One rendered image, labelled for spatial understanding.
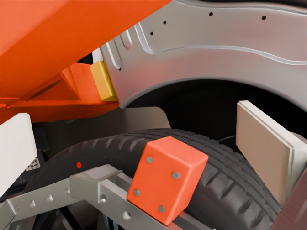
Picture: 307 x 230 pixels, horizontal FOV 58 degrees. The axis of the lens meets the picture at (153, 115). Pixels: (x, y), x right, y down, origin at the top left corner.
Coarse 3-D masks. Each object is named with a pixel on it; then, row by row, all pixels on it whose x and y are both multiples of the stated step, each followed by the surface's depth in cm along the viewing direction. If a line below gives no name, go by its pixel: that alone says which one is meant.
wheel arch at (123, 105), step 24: (144, 96) 97; (168, 96) 114; (192, 96) 116; (216, 96) 112; (240, 96) 108; (264, 96) 103; (288, 96) 71; (168, 120) 122; (192, 120) 117; (216, 120) 112; (288, 120) 100
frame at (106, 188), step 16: (80, 176) 42; (96, 176) 41; (112, 176) 43; (32, 192) 47; (48, 192) 45; (64, 192) 43; (80, 192) 41; (96, 192) 40; (112, 192) 39; (0, 208) 51; (16, 208) 50; (32, 208) 47; (48, 208) 45; (96, 208) 41; (112, 208) 39; (128, 208) 38; (0, 224) 51; (16, 224) 52; (32, 224) 56; (128, 224) 38; (144, 224) 37; (160, 224) 36; (176, 224) 39; (192, 224) 38
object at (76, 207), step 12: (72, 204) 64; (84, 204) 70; (48, 216) 58; (60, 216) 59; (72, 216) 60; (84, 216) 74; (96, 216) 80; (36, 228) 60; (48, 228) 62; (60, 228) 67; (72, 228) 58; (84, 228) 76; (96, 228) 81; (108, 228) 53; (120, 228) 52
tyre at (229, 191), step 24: (96, 144) 51; (120, 144) 49; (144, 144) 47; (192, 144) 53; (216, 144) 59; (48, 168) 57; (72, 168) 54; (120, 168) 48; (216, 168) 47; (240, 168) 52; (24, 192) 61; (216, 192) 41; (240, 192) 42; (264, 192) 50; (192, 216) 43; (216, 216) 41; (240, 216) 39; (264, 216) 41
